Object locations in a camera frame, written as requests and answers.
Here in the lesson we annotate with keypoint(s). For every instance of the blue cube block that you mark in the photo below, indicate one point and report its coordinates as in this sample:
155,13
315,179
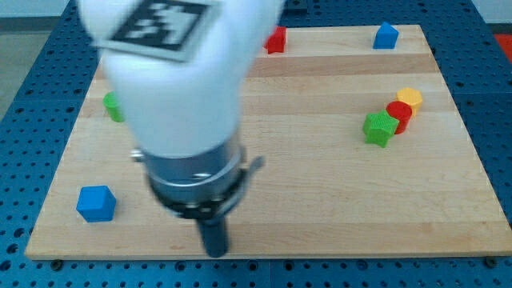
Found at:
96,203

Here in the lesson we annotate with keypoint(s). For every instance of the red cylinder block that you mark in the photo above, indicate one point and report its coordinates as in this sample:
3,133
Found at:
402,112

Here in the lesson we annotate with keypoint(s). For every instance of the wooden board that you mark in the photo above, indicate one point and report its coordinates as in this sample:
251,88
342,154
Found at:
323,192

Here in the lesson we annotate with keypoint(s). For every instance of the fiducial marker tag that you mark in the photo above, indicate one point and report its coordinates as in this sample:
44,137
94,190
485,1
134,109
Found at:
170,30

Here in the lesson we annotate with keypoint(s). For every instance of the green star block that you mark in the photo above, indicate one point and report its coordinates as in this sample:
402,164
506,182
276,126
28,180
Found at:
379,128

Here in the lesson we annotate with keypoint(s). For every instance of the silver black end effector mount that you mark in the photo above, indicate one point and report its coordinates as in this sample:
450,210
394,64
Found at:
203,186

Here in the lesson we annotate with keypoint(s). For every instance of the green cylinder block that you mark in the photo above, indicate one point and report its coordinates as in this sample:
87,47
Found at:
112,107

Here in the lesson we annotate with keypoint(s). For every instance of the yellow hexagon block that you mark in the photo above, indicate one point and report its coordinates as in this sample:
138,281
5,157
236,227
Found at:
412,97

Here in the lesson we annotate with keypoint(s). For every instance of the blue pentagon block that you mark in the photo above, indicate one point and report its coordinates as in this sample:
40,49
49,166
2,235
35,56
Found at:
386,37

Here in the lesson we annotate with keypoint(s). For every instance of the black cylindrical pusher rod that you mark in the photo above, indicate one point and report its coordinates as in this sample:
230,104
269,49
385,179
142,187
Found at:
214,235

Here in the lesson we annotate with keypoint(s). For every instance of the red star block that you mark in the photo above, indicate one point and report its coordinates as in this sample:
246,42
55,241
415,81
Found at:
276,43

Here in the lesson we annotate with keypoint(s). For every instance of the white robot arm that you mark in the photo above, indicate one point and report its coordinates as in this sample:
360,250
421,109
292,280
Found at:
177,68

